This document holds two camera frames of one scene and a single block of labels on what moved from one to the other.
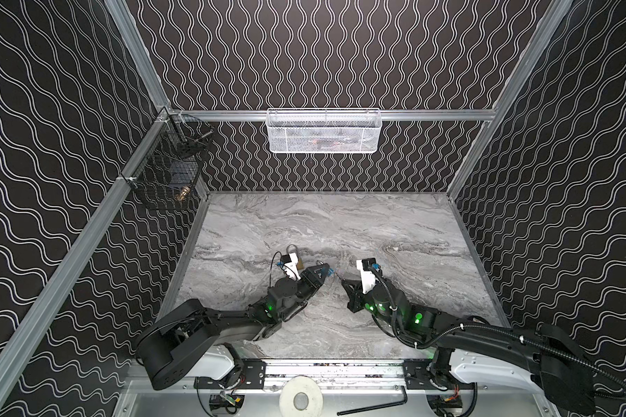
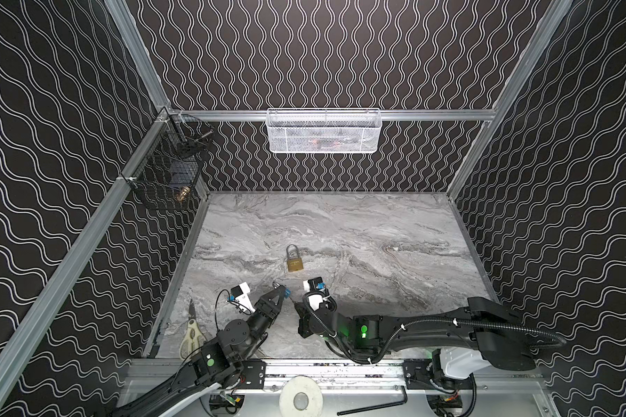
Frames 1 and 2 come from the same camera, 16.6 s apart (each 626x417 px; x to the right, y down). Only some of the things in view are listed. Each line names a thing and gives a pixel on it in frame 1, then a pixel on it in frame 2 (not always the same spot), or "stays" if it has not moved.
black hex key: (376, 406) stays
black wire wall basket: (166, 175) stays
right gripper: (357, 294) → (304, 321)
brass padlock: (300, 262) stays
